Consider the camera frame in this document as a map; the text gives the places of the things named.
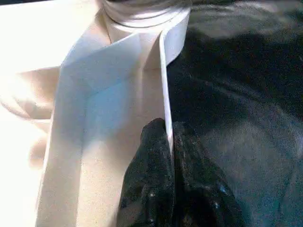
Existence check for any black mat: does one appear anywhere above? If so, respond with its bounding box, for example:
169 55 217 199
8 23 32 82
166 0 303 227

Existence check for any white plastic table leg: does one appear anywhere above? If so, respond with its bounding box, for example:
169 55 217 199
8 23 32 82
100 0 192 28

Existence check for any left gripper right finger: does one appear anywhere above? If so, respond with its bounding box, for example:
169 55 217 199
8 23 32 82
171 122 248 227

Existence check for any white plastic table top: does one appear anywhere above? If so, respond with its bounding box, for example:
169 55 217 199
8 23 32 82
0 0 192 227

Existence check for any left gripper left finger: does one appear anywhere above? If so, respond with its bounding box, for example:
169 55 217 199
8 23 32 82
116 118 175 227

